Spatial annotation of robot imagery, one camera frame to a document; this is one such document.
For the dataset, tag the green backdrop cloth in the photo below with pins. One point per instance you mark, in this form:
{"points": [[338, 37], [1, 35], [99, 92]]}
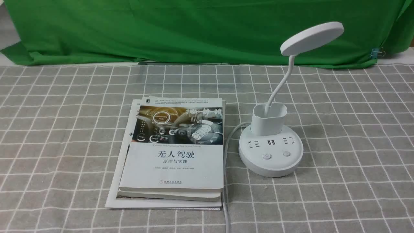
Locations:
{"points": [[204, 31]]}

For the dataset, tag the blue binder clip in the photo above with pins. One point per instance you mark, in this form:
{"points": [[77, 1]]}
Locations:
{"points": [[377, 53]]}

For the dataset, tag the middle white book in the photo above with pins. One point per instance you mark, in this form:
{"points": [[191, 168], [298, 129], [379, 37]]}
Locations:
{"points": [[188, 196]]}

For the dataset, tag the bottom white book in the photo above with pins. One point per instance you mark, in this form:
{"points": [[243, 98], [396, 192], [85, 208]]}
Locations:
{"points": [[114, 202]]}

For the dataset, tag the white desk lamp with sockets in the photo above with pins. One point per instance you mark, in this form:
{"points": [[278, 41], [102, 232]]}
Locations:
{"points": [[267, 146]]}

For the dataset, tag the top autonomous driving book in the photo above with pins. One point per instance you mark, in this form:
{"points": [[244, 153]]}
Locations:
{"points": [[176, 146]]}

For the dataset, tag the white book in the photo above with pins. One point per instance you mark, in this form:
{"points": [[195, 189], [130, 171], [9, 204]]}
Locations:
{"points": [[114, 202], [188, 196]]}

